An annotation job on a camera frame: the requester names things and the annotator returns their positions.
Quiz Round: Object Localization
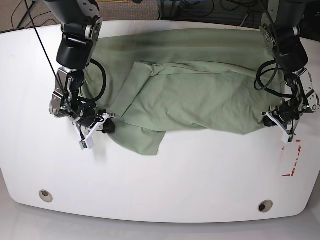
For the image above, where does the green t-shirt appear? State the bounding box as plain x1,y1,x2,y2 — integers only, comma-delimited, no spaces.
93,29,281,156

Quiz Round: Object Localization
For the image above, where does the left table grommet hole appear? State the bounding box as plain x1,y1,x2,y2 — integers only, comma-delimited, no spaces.
39,189,53,203

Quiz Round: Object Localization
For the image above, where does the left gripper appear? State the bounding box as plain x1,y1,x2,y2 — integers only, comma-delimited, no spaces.
261,106,299,137

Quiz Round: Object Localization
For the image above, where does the table grommet hole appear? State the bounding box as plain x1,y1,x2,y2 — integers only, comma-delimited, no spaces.
258,200,273,213
39,189,53,203

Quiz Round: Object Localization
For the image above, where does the red tape rectangle marking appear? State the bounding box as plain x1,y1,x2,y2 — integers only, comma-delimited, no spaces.
279,139,303,177

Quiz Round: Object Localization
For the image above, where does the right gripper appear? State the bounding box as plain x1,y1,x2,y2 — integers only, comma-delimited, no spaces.
72,112,116,141

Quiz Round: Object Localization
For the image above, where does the right table grommet hole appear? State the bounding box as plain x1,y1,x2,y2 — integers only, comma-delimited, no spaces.
258,200,273,213

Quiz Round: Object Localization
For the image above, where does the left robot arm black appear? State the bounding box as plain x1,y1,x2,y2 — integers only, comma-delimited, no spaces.
253,0,320,143

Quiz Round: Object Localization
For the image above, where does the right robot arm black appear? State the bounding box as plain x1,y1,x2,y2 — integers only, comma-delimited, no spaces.
44,0,115,149

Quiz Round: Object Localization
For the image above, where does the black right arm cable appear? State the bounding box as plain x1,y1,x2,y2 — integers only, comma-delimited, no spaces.
23,0,106,126

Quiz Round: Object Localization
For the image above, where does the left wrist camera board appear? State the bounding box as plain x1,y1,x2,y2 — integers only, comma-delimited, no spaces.
281,132,294,144

